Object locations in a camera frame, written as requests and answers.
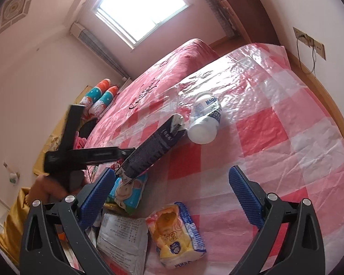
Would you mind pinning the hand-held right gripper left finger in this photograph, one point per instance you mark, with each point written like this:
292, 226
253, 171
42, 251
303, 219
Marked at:
97, 194

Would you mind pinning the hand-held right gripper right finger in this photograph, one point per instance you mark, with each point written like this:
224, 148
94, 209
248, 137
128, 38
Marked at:
243, 194

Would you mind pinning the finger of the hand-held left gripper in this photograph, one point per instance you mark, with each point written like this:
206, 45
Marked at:
103, 154

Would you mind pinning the blue cartoon tissue packet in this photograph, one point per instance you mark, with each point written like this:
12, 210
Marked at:
129, 192

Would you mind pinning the dark blue drink carton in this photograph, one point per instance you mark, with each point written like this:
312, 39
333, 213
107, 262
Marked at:
152, 149

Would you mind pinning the silver foil pouch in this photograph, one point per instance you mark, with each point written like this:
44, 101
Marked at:
120, 240

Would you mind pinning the white plastic bottle blue label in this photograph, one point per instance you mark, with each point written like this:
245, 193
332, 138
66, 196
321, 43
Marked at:
202, 129

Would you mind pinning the yellow tissue packet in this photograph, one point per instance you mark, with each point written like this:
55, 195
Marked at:
169, 235

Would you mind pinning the person's left hand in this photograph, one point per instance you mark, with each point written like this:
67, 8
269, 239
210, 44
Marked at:
43, 189

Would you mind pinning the black cloth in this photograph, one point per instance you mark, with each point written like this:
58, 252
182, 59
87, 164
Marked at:
87, 127

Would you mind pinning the cartoon bolster pillow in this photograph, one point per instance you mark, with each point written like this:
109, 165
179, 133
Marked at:
96, 91
104, 101

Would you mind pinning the red checkered plastic tablecloth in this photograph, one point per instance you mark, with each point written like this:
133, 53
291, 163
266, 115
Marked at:
261, 120

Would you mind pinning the grey checked curtain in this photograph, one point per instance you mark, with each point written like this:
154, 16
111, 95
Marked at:
222, 14
100, 51

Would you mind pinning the bed with pink sheet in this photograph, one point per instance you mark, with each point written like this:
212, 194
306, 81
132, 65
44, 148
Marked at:
160, 74

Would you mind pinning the large bright window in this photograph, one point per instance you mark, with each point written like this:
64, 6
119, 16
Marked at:
144, 14

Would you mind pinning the brass wall socket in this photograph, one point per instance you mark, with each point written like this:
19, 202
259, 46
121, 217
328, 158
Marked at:
309, 43

